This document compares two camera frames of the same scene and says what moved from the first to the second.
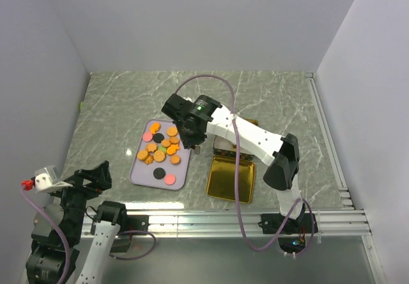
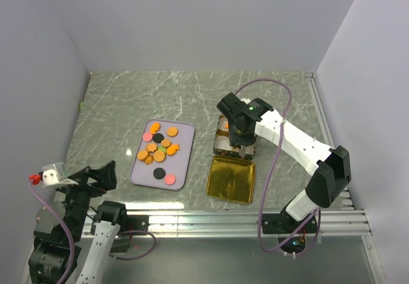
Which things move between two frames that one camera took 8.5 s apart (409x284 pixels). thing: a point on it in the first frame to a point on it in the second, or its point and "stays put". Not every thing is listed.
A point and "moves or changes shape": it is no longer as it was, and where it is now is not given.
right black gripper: (189, 142) to (249, 139)
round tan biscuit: (159, 156) stays put
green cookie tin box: (223, 146) stays put
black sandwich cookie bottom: (159, 173) stays put
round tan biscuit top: (172, 131) stays put
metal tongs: (196, 146) moves or changes shape
